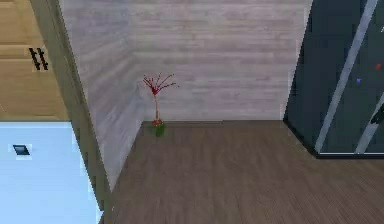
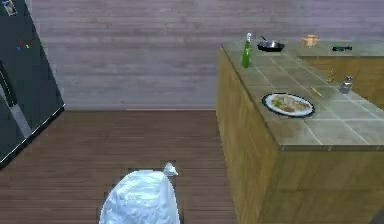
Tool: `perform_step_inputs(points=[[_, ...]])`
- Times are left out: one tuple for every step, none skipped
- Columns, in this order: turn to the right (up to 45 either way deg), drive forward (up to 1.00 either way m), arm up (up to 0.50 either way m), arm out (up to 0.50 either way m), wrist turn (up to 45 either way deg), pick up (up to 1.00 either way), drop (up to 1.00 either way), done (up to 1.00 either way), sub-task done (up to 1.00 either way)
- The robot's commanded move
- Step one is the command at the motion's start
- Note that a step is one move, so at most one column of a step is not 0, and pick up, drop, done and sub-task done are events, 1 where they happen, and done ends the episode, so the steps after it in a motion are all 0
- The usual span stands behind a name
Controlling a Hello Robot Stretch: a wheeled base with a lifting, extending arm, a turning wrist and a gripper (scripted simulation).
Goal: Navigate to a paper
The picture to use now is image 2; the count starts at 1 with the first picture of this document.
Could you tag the green bottle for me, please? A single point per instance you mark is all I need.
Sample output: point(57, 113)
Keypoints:
point(246, 53)

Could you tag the white plate with food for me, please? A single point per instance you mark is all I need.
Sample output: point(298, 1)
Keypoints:
point(288, 104)

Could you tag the white tied rubbish bag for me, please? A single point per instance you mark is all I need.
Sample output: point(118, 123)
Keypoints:
point(140, 198)

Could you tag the black frying pan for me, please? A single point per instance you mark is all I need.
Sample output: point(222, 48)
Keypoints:
point(271, 45)

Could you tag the wooden tiled kitchen counter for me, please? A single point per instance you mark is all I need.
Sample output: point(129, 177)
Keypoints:
point(300, 160)

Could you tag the yellow pencil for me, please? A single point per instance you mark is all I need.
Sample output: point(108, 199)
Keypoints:
point(316, 92)

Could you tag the grey pepper shaker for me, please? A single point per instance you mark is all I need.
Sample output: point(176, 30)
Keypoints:
point(346, 85)

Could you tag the black knife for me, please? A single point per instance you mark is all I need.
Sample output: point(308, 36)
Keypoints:
point(341, 48)

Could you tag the black fridge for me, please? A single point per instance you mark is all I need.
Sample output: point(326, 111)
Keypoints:
point(23, 83)

